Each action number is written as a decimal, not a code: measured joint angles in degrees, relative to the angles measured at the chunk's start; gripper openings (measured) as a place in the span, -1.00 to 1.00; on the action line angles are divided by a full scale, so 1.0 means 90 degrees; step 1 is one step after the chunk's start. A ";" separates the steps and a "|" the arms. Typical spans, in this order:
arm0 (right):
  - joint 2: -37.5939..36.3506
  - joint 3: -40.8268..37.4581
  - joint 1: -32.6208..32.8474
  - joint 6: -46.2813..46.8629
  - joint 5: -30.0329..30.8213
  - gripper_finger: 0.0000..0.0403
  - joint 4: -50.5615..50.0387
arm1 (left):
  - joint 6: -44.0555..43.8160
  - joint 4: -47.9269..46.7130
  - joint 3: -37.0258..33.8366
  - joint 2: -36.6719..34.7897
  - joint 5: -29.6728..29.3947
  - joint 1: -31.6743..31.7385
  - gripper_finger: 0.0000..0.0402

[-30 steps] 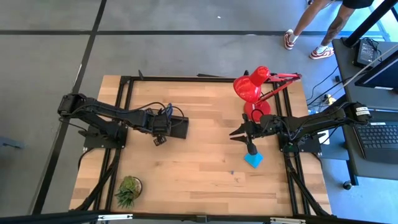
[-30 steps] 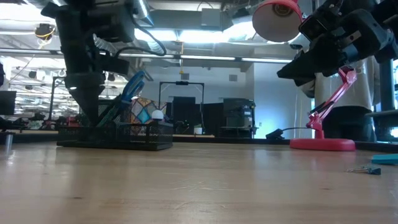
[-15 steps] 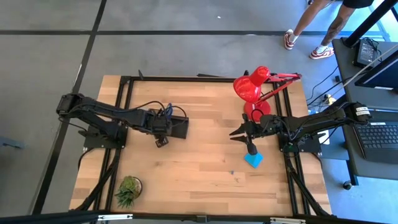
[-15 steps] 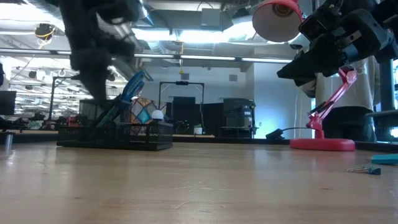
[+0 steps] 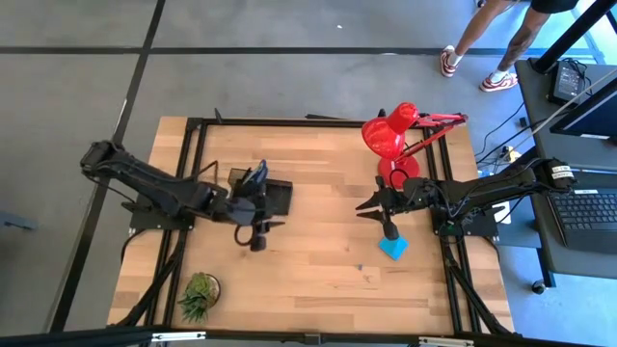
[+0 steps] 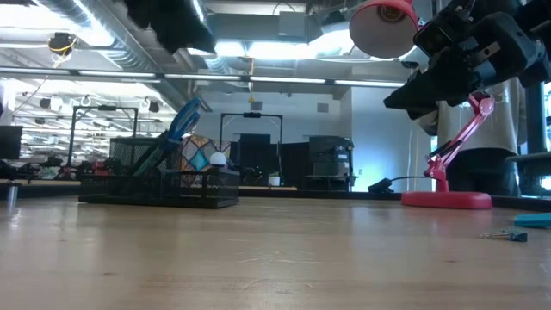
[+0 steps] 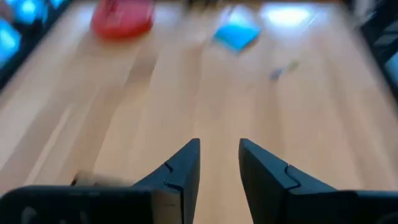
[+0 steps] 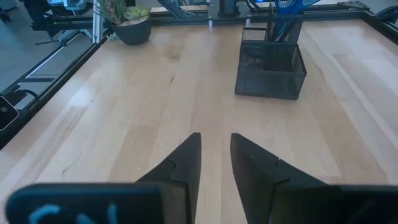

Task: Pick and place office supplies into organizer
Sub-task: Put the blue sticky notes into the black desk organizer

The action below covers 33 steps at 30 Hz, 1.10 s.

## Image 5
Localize red white sneaker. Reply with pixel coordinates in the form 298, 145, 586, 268
478, 70, 520, 93
439, 44, 460, 79

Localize red desk lamp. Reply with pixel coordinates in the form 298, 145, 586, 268
361, 101, 469, 190

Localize potted succulent plant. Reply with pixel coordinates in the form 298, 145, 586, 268
175, 271, 223, 325

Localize pale hanging cord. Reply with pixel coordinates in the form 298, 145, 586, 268
500, 67, 617, 156

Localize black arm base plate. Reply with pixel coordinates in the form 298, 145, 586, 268
120, 191, 200, 232
430, 201, 500, 238

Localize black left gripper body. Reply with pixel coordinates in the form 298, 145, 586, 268
214, 185, 264, 230

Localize black power adapter box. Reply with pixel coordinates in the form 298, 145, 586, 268
547, 59, 586, 106

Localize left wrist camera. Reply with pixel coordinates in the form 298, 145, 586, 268
249, 232, 269, 254

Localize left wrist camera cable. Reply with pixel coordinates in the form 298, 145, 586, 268
233, 222, 257, 249

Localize grey floor stand foot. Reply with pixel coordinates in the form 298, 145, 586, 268
0, 209, 39, 233

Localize blue sticky note pad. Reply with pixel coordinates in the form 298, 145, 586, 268
377, 234, 411, 262

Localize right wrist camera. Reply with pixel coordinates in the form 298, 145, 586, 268
380, 216, 402, 242

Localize black laptop keyboard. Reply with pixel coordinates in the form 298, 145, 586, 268
547, 188, 617, 255

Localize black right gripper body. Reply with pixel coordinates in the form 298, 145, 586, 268
378, 176, 435, 219

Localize black desk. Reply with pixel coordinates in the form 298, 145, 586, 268
513, 57, 617, 173
523, 166, 617, 281

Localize black computer monitor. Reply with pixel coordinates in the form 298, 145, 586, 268
549, 75, 617, 141

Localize black stand pole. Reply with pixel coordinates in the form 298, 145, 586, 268
531, 0, 617, 74

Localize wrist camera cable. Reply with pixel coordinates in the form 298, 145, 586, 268
388, 167, 412, 193
233, 222, 257, 249

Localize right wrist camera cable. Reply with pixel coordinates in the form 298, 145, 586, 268
388, 167, 412, 193

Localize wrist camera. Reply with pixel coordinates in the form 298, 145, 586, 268
249, 232, 269, 254
380, 216, 402, 242

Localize silver aluminium bar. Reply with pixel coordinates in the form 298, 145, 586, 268
150, 330, 207, 344
417, 335, 476, 347

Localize black aluminium table frame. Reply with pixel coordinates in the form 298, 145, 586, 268
106, 115, 516, 347

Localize black mesh desk organizer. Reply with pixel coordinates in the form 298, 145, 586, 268
227, 167, 294, 217

